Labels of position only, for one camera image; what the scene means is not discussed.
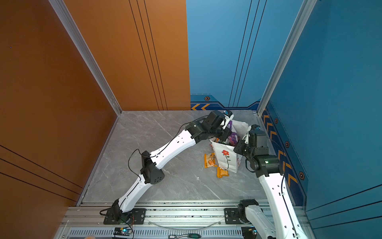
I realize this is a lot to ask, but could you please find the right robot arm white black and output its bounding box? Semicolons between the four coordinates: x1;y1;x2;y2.
234;132;308;239

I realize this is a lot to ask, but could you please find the green circuit board left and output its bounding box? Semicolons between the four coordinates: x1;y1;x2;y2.
113;227;134;239

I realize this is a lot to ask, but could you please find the purple Fox's candy bag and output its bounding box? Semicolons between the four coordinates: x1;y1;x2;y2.
225;121;239;146

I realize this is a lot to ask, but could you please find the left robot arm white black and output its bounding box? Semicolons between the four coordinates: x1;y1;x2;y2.
106;110;234;223

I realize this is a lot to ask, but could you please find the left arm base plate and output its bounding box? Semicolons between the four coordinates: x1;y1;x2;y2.
99;208;146;225

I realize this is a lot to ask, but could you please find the white paper bag with flower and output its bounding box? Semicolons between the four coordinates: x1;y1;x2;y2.
210;120;249;173

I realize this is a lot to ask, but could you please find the aluminium front rail frame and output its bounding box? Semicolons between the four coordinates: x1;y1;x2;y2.
55;200;314;239

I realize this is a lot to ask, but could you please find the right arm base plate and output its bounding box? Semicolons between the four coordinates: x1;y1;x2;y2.
224;208;249;225

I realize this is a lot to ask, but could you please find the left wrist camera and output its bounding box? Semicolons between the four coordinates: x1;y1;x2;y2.
223;110;234;128

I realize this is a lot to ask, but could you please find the green handled screwdriver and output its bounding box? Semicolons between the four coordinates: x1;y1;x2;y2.
168;233;202;239

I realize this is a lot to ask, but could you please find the aluminium corner post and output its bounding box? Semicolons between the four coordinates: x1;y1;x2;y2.
49;0;122;116
257;0;317;117

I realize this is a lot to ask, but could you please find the left aluminium corner post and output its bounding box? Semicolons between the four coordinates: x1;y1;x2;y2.
49;0;122;116

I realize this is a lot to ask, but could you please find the right aluminium corner post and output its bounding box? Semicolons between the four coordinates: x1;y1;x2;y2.
257;0;317;117

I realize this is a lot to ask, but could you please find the orange yellow snack pouch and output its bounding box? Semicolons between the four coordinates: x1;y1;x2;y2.
204;153;217;168

